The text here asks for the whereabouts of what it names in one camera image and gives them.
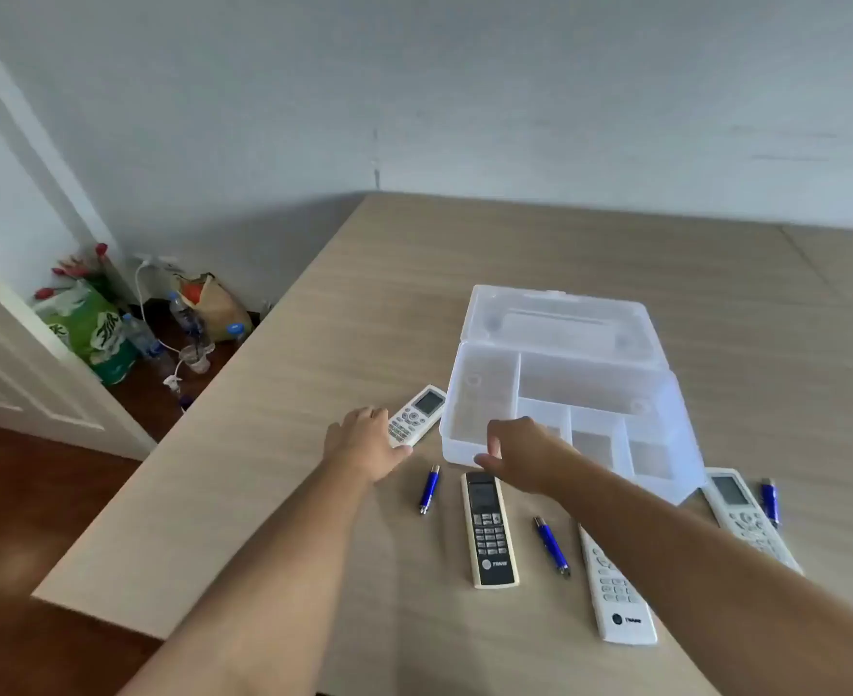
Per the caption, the person's left hand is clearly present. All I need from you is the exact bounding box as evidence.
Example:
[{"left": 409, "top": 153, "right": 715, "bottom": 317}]
[{"left": 322, "top": 406, "right": 414, "bottom": 486}]

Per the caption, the person's right hand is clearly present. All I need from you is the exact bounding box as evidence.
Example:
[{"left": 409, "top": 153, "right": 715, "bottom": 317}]
[{"left": 473, "top": 416, "right": 581, "bottom": 498}]

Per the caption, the cream black-faced remote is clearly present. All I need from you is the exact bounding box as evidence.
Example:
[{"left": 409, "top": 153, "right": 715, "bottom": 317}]
[{"left": 459, "top": 470, "right": 520, "bottom": 591}]

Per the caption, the clear plastic compartment box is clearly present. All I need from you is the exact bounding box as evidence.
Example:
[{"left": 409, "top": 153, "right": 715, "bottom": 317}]
[{"left": 438, "top": 284, "right": 707, "bottom": 505}]

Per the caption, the blue pen light middle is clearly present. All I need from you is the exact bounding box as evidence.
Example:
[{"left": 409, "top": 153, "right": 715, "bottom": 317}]
[{"left": 533, "top": 516, "right": 573, "bottom": 579}]

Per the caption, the long white Trane remote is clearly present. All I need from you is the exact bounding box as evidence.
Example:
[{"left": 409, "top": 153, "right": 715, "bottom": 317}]
[{"left": 576, "top": 525, "right": 659, "bottom": 646}]

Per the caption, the person's right forearm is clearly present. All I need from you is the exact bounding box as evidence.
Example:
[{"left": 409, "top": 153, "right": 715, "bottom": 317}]
[{"left": 542, "top": 449, "right": 853, "bottom": 696}]

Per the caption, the person's left forearm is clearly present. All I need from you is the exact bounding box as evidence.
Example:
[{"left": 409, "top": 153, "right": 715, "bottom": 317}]
[{"left": 118, "top": 455, "right": 398, "bottom": 696}]

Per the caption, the brown paper bag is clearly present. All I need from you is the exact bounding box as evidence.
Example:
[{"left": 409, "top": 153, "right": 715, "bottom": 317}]
[{"left": 172, "top": 273, "right": 253, "bottom": 345}]

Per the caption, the green plastic package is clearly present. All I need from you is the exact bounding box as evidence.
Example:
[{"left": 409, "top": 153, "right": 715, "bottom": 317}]
[{"left": 33, "top": 280, "right": 141, "bottom": 387}]

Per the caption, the bunch of red flowers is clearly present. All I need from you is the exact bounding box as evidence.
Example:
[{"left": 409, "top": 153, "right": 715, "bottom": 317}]
[{"left": 33, "top": 242, "right": 134, "bottom": 312}]

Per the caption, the white door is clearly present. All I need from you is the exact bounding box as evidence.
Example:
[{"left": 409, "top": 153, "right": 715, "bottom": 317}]
[{"left": 0, "top": 264, "right": 158, "bottom": 463}]

